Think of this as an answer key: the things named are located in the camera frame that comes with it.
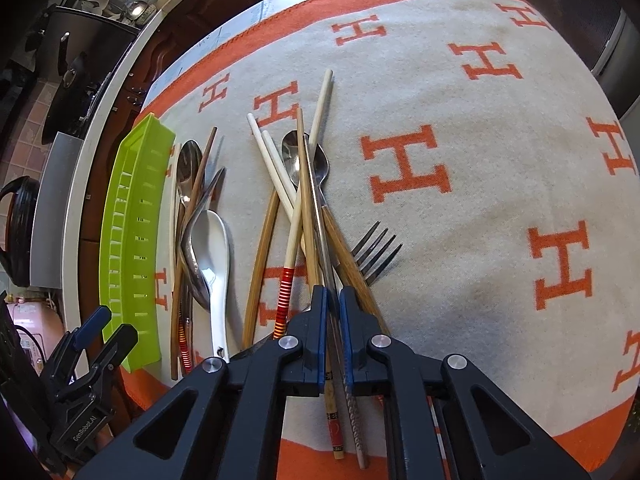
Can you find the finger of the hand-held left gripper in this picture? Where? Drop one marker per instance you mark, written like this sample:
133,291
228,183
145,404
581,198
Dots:
95,319
120,342

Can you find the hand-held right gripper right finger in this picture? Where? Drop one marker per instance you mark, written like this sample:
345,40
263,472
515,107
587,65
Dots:
347,320

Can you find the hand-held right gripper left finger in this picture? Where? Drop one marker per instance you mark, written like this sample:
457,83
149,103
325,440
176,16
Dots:
320,320

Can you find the bundle of wooden chopsticks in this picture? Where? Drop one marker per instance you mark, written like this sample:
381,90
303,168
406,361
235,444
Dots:
285,285

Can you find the metal fork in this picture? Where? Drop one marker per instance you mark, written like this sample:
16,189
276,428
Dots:
372,260

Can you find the chopsticks pair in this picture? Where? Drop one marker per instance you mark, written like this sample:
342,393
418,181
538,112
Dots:
186,355

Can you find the plain bamboo chopstick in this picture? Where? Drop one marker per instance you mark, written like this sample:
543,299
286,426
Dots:
260,270

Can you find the wooden chopstick patterned end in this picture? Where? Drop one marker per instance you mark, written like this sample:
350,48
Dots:
334,425

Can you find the green plastic utensil tray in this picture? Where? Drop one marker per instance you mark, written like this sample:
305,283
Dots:
132,220

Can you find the metal chopstick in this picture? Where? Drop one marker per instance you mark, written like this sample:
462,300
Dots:
356,435

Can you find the white ceramic spoon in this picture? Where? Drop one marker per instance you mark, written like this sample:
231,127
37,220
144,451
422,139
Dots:
212,240

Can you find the cream white chopstick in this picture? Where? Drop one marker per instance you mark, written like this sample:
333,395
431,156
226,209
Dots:
277,160
265,150

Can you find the dark brown chopstick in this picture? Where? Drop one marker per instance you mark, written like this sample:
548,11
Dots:
202,175

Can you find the stainless steel splash panel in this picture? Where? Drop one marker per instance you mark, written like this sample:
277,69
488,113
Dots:
55,210

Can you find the black pressure cooker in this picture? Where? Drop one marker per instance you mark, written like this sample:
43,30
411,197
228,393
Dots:
20,230

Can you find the orange beige printed blanket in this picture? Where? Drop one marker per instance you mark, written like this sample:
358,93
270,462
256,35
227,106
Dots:
475,160

